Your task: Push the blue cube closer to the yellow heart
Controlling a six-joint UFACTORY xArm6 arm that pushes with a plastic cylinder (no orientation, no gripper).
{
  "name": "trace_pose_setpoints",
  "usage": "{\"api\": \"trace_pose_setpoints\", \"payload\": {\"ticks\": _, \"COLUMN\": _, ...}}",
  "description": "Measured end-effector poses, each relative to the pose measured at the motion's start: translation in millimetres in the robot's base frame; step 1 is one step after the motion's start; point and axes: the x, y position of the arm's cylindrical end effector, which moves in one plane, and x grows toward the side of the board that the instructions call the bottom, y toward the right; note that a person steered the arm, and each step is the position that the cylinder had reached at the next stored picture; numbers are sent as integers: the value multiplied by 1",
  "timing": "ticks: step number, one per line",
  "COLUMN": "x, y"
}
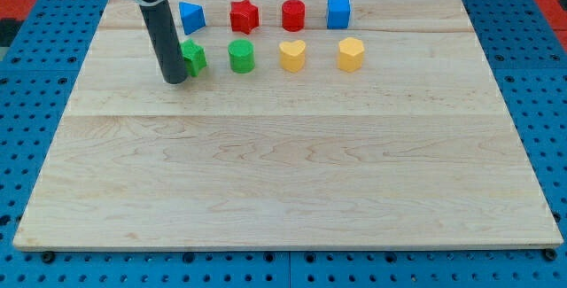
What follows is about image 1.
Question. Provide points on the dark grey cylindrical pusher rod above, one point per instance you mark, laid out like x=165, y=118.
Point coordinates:
x=164, y=39

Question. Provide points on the yellow heart block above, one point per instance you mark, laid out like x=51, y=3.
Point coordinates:
x=292, y=55

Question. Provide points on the blue cube block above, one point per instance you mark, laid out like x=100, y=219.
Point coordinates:
x=338, y=14

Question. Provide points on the blue triangular prism block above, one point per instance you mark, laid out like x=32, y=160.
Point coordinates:
x=192, y=17

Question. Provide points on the green star block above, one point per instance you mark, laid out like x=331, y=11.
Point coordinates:
x=194, y=57

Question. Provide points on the red star block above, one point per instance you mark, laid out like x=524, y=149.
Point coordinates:
x=244, y=16

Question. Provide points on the green cylinder block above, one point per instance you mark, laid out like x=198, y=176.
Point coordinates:
x=241, y=56

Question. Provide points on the red cylinder block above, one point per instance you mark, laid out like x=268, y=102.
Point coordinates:
x=293, y=15

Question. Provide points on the light wooden board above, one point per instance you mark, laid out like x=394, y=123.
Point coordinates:
x=414, y=151

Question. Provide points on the yellow hexagon block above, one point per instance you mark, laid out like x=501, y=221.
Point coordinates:
x=350, y=54

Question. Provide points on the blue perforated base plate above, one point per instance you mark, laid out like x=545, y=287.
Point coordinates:
x=49, y=43

